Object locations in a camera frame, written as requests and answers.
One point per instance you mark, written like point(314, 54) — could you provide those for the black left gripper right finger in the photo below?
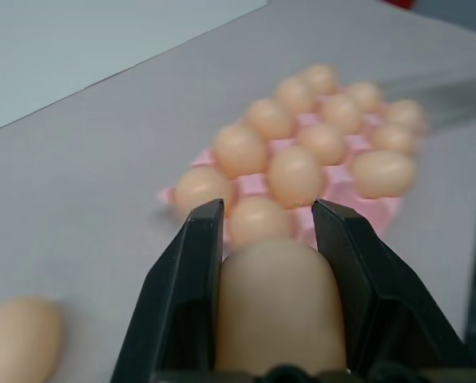
point(366, 279)

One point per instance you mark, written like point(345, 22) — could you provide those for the beige egg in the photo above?
point(269, 118)
point(200, 189)
point(322, 143)
point(240, 149)
point(278, 307)
point(383, 173)
point(405, 113)
point(20, 339)
point(258, 221)
point(393, 137)
point(365, 95)
point(342, 112)
point(321, 78)
point(295, 93)
point(294, 173)

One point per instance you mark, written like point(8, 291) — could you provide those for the red object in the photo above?
point(397, 3)

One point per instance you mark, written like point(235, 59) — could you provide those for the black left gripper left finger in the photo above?
point(174, 287)

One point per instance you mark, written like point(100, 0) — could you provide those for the pink egg tray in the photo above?
point(342, 187)

